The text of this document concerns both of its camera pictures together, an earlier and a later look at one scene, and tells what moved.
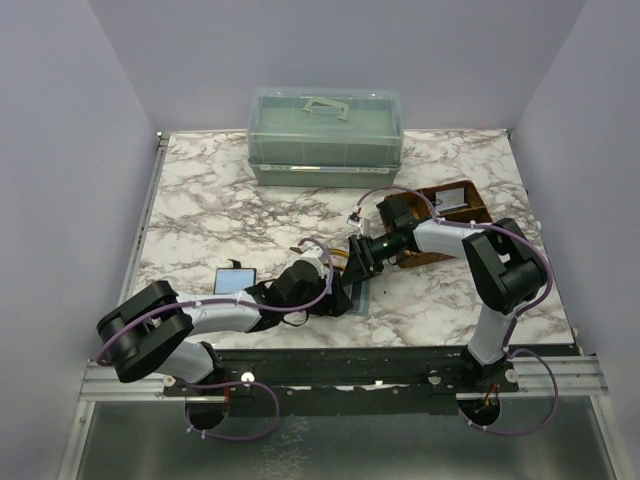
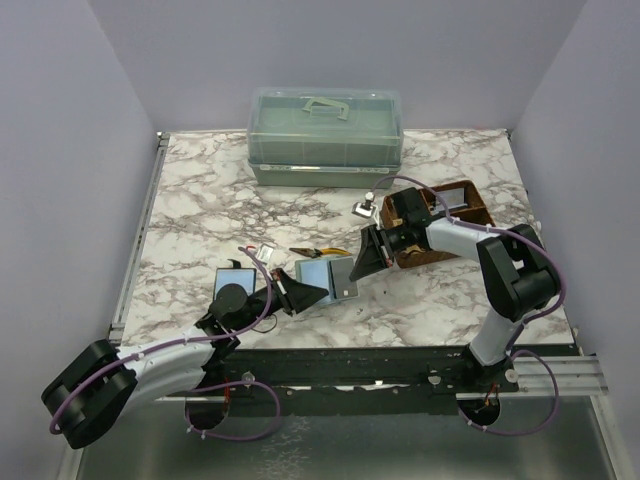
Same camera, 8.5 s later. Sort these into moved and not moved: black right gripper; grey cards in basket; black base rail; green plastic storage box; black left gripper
Moved: black right gripper; black left gripper
Not moved: green plastic storage box; black base rail; grey cards in basket
